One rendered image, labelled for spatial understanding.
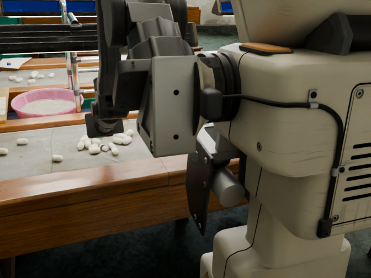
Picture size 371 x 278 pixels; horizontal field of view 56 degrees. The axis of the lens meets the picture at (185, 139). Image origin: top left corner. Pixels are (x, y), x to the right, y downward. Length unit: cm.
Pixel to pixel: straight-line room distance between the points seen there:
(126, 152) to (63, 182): 25
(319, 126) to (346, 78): 5
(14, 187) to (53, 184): 9
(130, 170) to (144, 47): 64
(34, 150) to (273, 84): 94
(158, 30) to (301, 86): 18
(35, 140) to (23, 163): 14
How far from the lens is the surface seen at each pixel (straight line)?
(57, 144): 121
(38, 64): 195
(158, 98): 37
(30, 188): 99
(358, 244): 215
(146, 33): 43
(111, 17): 47
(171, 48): 41
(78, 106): 136
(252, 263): 58
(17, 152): 120
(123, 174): 99
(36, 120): 134
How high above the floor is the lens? 133
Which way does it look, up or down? 28 degrees down
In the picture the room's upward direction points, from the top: 4 degrees clockwise
